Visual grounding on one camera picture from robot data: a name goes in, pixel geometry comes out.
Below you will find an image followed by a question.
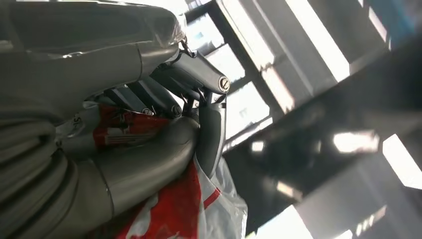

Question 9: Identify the grey poly mailer package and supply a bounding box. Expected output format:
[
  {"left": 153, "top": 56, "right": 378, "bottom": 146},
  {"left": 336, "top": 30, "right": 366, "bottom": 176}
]
[{"left": 55, "top": 100, "right": 249, "bottom": 239}]

